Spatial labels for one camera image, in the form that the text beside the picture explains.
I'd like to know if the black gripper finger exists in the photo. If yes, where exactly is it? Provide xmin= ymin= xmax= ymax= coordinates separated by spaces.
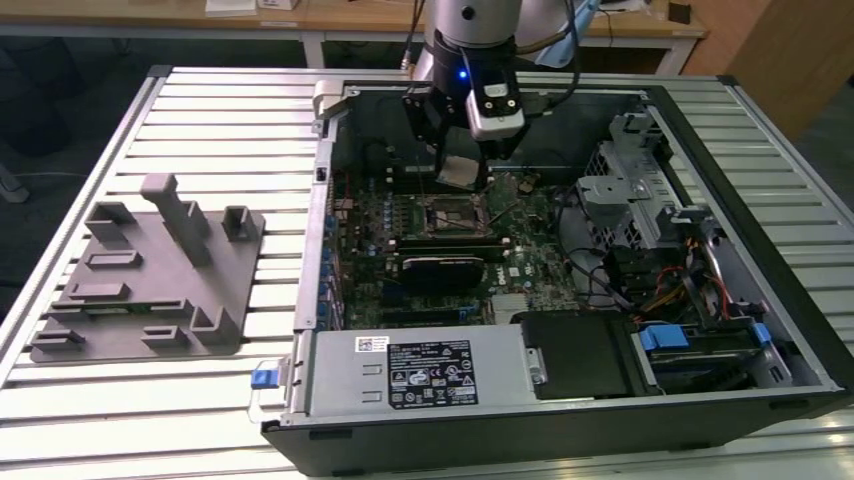
xmin=402 ymin=85 xmax=462 ymax=176
xmin=477 ymin=124 xmax=529 ymax=190

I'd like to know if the silver CPU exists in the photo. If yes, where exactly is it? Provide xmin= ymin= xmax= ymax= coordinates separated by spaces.
xmin=435 ymin=154 xmax=479 ymax=190

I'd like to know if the CPU socket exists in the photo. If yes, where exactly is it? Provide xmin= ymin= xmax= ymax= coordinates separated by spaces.
xmin=419 ymin=193 xmax=497 ymax=239

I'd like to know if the black RAM slot white latch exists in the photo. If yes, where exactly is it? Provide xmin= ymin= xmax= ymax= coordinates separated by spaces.
xmin=385 ymin=166 xmax=497 ymax=174
xmin=391 ymin=241 xmax=513 ymax=249
xmin=385 ymin=175 xmax=497 ymax=183
xmin=391 ymin=250 xmax=513 ymax=259

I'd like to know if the grey plastic case latch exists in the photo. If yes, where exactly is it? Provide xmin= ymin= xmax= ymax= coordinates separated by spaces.
xmin=311 ymin=79 xmax=350 ymax=121

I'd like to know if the grey metal drive cage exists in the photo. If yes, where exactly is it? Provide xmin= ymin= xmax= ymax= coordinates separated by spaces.
xmin=573 ymin=112 xmax=695 ymax=256

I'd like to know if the green motherboard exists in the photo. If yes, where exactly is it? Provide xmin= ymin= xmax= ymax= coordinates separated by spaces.
xmin=324 ymin=167 xmax=593 ymax=331

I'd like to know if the black graphics card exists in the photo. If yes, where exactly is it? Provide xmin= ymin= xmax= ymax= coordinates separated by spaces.
xmin=398 ymin=255 xmax=487 ymax=297

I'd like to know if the silver chipset heatsink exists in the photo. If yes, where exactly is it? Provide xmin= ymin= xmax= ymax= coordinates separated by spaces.
xmin=491 ymin=293 xmax=529 ymax=324

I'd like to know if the short black expansion slot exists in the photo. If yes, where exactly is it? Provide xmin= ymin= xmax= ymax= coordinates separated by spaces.
xmin=381 ymin=309 xmax=469 ymax=325

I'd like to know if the black plastic shroud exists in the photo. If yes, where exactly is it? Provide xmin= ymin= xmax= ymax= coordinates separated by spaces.
xmin=510 ymin=309 xmax=646 ymax=401

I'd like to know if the hard disk in blue carrier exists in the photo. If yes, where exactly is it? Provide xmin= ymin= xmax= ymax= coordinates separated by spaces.
xmin=637 ymin=322 xmax=775 ymax=396

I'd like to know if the brown wooden cabinet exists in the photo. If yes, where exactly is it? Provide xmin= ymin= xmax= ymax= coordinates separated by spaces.
xmin=683 ymin=0 xmax=854 ymax=141

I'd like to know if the grey labelled power supply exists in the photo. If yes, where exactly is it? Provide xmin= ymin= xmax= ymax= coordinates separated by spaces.
xmin=283 ymin=327 xmax=542 ymax=419

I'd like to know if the grey parts rack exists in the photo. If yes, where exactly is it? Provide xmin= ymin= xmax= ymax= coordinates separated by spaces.
xmin=27 ymin=172 xmax=268 ymax=366

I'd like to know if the green RAM stick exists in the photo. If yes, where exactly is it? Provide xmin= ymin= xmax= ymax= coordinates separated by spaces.
xmin=79 ymin=304 xmax=154 ymax=318

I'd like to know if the black open PC case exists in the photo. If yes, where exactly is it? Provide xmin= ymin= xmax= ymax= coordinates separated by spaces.
xmin=258 ymin=74 xmax=854 ymax=479

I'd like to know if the grey metal stand foot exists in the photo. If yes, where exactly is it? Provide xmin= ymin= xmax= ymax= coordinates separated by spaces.
xmin=0 ymin=162 xmax=32 ymax=204

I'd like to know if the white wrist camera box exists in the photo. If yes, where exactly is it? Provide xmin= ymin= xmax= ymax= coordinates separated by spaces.
xmin=465 ymin=82 xmax=529 ymax=142

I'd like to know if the black camera cable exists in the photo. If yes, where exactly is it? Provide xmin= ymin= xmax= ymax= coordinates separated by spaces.
xmin=526 ymin=0 xmax=583 ymax=119

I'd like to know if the dark internal cable bundle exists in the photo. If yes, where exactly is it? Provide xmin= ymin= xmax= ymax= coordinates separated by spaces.
xmin=557 ymin=187 xmax=659 ymax=321

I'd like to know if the wooden desk white frame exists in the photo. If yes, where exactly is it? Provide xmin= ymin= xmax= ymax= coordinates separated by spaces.
xmin=0 ymin=0 xmax=710 ymax=69

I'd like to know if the coloured power wire bundle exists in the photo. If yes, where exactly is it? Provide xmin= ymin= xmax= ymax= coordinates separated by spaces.
xmin=637 ymin=237 xmax=735 ymax=326

